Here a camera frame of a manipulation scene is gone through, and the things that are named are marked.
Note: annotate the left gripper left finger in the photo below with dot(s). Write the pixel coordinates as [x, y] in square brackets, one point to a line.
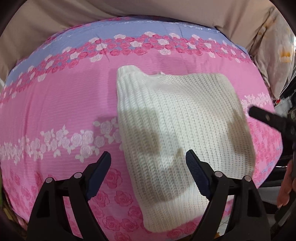
[62, 211]

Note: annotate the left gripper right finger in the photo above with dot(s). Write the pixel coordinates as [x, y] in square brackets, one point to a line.
[235, 210]

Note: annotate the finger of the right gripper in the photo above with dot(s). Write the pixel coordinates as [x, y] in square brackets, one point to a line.
[270, 119]

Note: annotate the white red black knit sweater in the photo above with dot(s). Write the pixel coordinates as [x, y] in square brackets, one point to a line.
[160, 118]

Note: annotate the person's right hand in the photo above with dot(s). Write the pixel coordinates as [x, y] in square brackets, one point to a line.
[287, 185]

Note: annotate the floral cream pillow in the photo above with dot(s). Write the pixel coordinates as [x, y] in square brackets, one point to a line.
[273, 52]

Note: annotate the pink floral bed sheet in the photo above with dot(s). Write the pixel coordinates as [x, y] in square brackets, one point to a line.
[58, 108]

